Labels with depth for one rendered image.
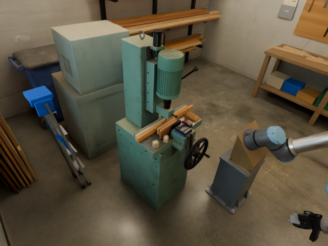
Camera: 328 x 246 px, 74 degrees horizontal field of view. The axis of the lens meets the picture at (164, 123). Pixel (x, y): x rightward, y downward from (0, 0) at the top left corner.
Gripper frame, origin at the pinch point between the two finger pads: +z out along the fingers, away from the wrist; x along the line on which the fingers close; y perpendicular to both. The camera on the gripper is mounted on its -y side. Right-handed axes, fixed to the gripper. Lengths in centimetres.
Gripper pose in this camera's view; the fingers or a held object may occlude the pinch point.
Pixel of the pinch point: (290, 221)
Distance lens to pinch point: 172.9
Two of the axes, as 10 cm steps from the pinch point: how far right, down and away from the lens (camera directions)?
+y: -2.3, -9.7, 0.9
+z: -4.8, 1.9, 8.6
